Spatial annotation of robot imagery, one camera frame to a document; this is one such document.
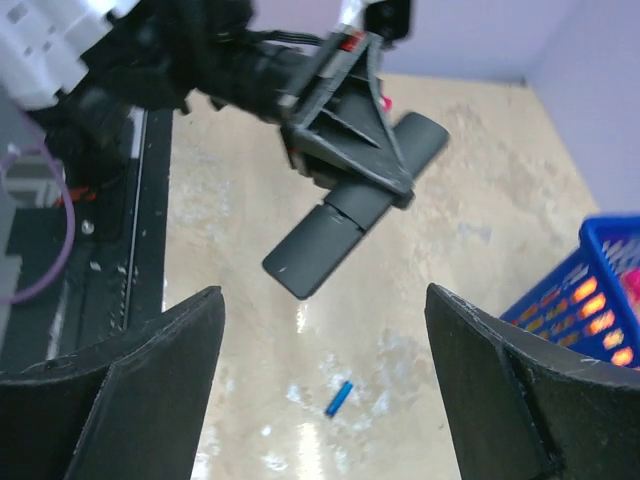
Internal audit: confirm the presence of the pink small box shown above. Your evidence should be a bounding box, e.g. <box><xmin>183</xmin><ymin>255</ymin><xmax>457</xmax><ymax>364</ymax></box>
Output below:
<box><xmin>621</xmin><ymin>267</ymin><xmax>640</xmax><ymax>314</ymax></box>

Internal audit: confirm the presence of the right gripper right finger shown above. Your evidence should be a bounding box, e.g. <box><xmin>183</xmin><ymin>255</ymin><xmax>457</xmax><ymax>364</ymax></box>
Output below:
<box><xmin>425</xmin><ymin>283</ymin><xmax>639</xmax><ymax>479</ymax></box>

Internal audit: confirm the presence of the black remote control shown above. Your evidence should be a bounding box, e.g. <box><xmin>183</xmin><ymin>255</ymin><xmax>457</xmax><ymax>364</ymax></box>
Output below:
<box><xmin>262</xmin><ymin>112</ymin><xmax>449</xmax><ymax>300</ymax></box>

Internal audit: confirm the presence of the blue plastic shopping basket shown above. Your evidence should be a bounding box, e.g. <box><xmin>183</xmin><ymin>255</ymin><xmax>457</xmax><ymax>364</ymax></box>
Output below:
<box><xmin>500</xmin><ymin>215</ymin><xmax>639</xmax><ymax>370</ymax></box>

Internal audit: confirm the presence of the orange pink candy box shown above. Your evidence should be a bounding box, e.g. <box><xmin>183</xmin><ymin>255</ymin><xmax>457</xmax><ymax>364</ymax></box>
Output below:
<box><xmin>380</xmin><ymin>94</ymin><xmax>392</xmax><ymax>112</ymax></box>

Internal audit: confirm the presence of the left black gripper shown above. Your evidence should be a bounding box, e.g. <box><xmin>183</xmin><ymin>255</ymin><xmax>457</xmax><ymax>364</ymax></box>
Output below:
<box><xmin>269</xmin><ymin>27</ymin><xmax>416</xmax><ymax>199</ymax></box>

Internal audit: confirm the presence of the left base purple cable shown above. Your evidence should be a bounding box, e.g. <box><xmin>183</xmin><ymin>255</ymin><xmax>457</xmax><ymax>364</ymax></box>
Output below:
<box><xmin>0</xmin><ymin>109</ymin><xmax>77</xmax><ymax>306</ymax></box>

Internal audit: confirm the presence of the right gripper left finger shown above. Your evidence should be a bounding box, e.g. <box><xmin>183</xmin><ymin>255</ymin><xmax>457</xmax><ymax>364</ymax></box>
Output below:
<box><xmin>1</xmin><ymin>286</ymin><xmax>225</xmax><ymax>479</ymax></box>

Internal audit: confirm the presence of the blue battery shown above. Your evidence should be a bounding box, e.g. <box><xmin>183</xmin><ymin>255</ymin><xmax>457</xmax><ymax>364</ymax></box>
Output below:
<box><xmin>325</xmin><ymin>381</ymin><xmax>353</xmax><ymax>418</ymax></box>

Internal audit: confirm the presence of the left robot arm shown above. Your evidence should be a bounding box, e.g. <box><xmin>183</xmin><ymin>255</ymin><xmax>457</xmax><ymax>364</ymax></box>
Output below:
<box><xmin>1</xmin><ymin>1</ymin><xmax>413</xmax><ymax>197</ymax></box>

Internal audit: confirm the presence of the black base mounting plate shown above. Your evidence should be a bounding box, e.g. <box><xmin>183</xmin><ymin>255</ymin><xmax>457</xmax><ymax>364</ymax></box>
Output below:
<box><xmin>1</xmin><ymin>110</ymin><xmax>173</xmax><ymax>373</ymax></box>

